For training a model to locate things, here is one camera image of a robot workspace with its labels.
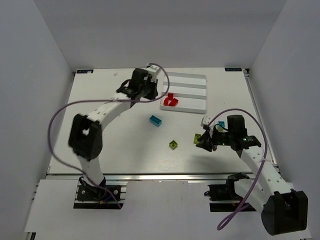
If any red lego brick small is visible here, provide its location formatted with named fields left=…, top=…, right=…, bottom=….
left=167, top=93, right=174, bottom=100

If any blue label right corner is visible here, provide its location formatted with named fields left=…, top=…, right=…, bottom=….
left=224, top=67, right=243, bottom=72

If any blue lego brick long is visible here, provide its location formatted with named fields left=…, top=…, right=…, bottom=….
left=149, top=115, right=162, bottom=127

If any green lego brick square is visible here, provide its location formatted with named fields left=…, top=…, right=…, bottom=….
left=169, top=140, right=178, bottom=150

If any white three-compartment tray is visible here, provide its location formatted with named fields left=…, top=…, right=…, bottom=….
left=160, top=72, right=207, bottom=114

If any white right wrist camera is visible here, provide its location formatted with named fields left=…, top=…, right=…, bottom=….
left=200, top=115, right=215, bottom=137

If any small teal lego brick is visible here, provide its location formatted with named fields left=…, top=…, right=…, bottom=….
left=216, top=121, right=225, bottom=132

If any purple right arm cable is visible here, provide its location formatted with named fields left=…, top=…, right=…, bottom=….
left=216, top=108, right=269, bottom=231

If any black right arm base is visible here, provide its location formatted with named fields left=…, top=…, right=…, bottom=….
left=203, top=173, right=249, bottom=201

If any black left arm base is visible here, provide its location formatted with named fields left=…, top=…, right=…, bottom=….
left=76, top=177, right=122, bottom=202

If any blue label corner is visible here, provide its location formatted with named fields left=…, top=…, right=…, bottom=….
left=224, top=67, right=243, bottom=72
left=76, top=69, right=94, bottom=74

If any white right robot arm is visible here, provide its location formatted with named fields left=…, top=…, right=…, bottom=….
left=196, top=115, right=308, bottom=236

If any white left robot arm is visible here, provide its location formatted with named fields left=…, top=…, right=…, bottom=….
left=68, top=65, right=160, bottom=187

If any blue label left corner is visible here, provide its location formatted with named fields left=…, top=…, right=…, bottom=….
left=76, top=69, right=94, bottom=74

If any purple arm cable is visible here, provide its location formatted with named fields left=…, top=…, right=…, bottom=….
left=47, top=62, right=171, bottom=209
left=216, top=108, right=269, bottom=231

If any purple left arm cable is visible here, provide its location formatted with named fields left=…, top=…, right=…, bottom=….
left=47, top=62, right=171, bottom=209

